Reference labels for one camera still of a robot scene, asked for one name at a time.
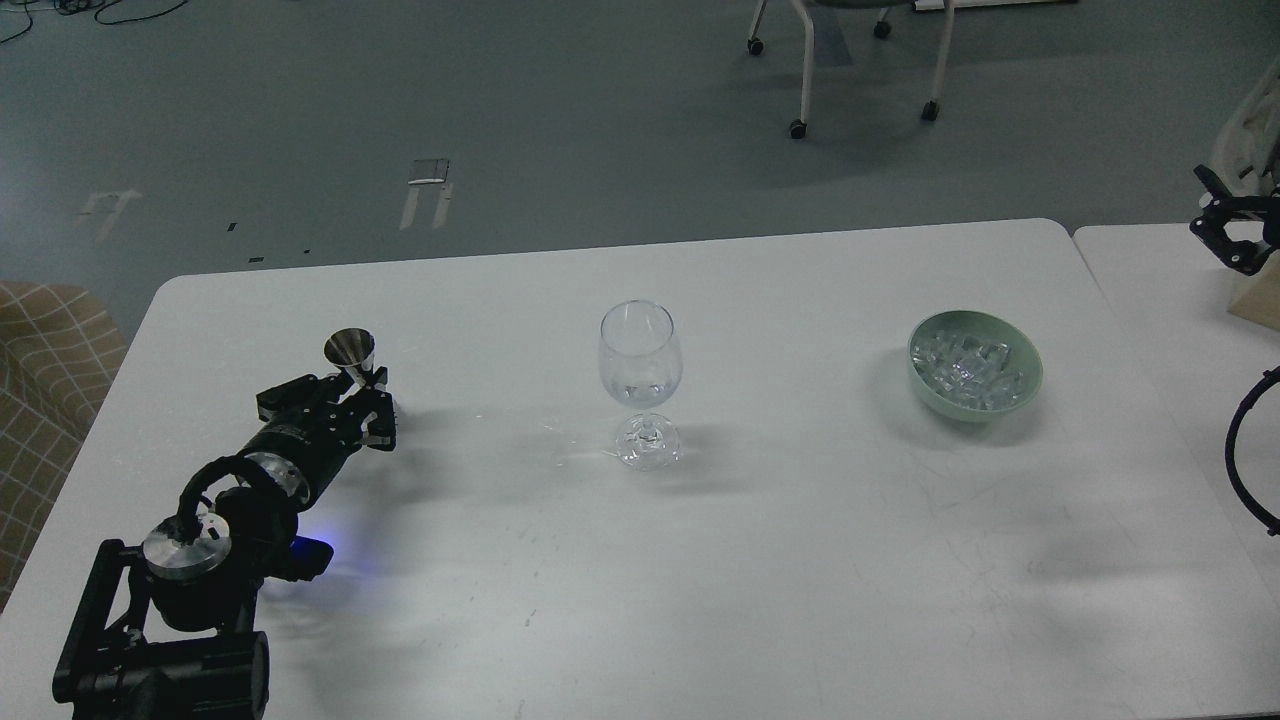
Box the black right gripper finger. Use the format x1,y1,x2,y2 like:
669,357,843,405
1189,164,1280,277

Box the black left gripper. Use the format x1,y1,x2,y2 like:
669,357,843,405
239,368,397,512

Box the steel cocktail jigger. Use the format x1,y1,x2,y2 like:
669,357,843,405
323,327,388,397

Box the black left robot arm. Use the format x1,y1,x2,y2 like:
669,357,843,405
51,361,397,719

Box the clear wine glass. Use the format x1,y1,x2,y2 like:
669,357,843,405
596,299,684,471

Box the pile of ice cubes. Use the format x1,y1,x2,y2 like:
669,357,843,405
910,331,1030,411

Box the wooden block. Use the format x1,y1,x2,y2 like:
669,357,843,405
1228,252,1279,331

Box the white round machine base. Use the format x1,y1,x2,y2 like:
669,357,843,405
1206,58,1279,197

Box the beige checkered sofa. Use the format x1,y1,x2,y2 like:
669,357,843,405
1,281,128,605

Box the green bowl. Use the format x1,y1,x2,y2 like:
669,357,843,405
906,310,1044,424

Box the white rolling chair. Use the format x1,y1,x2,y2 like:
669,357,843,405
785,1,959,142

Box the black floor cables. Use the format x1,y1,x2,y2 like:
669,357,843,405
0,0,191,44

